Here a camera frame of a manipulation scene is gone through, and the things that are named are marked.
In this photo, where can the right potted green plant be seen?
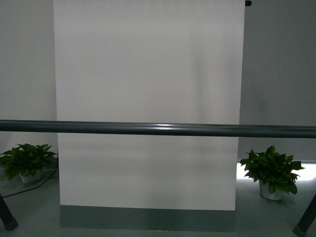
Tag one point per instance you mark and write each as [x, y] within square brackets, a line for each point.
[273, 171]

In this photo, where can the grey clothes hanger rail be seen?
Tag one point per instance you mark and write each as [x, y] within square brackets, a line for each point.
[153, 219]

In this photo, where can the left potted green plant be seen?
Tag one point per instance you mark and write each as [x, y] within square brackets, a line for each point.
[27, 161]

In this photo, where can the potted green plant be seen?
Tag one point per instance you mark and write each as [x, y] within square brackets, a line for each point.
[273, 171]
[27, 161]

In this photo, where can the white paper backdrop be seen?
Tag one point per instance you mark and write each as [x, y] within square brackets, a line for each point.
[156, 61]

